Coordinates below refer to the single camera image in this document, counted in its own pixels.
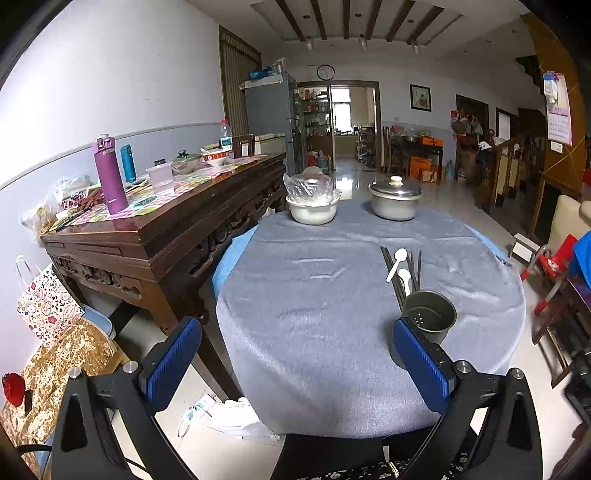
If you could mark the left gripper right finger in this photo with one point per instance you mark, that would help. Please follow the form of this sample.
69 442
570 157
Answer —
489 417

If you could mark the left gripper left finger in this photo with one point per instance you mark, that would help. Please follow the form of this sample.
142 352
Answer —
85 445

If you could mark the dark metal utensil holder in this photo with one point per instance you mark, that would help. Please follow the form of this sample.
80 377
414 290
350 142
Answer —
433 314

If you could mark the gold patterned cloth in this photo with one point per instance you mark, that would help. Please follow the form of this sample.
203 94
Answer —
46 374

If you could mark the patterned paper gift bag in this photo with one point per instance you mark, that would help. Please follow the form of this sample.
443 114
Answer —
45 306

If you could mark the red plastic child chair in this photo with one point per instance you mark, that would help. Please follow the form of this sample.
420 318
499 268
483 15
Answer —
554 266

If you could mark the small white step stool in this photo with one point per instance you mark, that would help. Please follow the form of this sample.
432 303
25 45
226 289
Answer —
523 248

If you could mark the dark wooden sideboard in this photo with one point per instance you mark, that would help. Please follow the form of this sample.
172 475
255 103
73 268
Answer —
158 262

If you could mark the grey table cloth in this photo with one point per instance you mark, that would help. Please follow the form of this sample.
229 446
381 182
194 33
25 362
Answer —
307 314

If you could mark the blue table cloth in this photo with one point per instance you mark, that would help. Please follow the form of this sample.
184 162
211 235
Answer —
229 259

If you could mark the steel pot with lid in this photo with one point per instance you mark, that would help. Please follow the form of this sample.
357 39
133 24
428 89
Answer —
395 198

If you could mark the clear plastic container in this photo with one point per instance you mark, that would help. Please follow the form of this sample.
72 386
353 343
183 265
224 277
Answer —
161 177

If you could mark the purple thermos bottle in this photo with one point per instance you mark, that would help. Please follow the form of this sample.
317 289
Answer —
108 172

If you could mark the white bowl with plastic bag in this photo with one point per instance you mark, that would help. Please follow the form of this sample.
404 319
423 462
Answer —
312 196

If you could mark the teal thermos bottle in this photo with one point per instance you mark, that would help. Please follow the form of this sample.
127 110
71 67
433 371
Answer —
128 163

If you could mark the red white bowl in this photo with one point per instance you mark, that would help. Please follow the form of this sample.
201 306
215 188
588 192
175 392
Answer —
216 157

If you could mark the clear water bottle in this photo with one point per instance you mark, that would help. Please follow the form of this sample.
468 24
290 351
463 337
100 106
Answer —
226 137

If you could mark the white chest freezer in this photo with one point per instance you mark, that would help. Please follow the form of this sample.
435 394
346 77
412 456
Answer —
271 143

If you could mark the grey refrigerator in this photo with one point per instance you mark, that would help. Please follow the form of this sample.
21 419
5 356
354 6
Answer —
271 109

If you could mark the wall calendar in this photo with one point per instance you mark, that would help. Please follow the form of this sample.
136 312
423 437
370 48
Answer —
559 128

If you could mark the framed wall picture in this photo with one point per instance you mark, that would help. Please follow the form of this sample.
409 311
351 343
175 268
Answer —
420 98

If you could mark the round wall clock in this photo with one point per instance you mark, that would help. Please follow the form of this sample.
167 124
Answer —
325 72

